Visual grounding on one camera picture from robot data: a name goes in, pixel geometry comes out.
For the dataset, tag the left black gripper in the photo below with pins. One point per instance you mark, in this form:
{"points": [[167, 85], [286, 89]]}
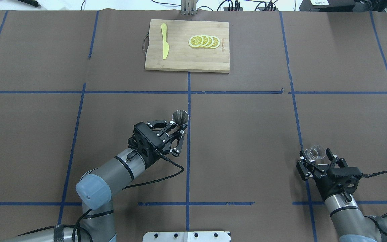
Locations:
{"points": [[165, 142]]}

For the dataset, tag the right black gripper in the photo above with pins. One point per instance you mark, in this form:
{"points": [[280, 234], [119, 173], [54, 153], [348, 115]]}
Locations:
{"points": [[318, 174]]}

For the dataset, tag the clear glass shaker cup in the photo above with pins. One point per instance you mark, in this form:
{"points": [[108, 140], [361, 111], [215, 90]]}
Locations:
{"points": [[315, 153]]}

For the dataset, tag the steel measuring jigger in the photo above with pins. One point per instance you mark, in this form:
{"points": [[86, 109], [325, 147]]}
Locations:
{"points": [[180, 117]]}

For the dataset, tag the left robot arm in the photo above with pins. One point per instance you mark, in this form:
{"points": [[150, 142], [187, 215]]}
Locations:
{"points": [[96, 189]]}

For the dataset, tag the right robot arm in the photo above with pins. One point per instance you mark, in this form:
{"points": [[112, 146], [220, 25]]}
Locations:
{"points": [[351, 225]]}

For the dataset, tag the bamboo cutting board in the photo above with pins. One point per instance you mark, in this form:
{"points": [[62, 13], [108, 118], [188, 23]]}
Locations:
{"points": [[181, 56]]}

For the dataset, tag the yellow plastic knife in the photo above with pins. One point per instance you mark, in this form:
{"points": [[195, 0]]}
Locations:
{"points": [[166, 46]]}

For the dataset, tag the lemon slice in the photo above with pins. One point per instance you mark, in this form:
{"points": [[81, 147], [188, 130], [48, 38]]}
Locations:
{"points": [[206, 40], [216, 42], [210, 43], [196, 41]]}

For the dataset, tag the black rod tool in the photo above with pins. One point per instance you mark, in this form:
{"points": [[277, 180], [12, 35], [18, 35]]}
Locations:
{"points": [[32, 3]]}

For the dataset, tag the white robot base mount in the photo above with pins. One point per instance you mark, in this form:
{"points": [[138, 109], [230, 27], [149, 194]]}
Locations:
{"points": [[188, 236]]}

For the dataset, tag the aluminium frame post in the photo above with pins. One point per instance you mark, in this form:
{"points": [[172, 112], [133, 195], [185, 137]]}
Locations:
{"points": [[189, 7]]}

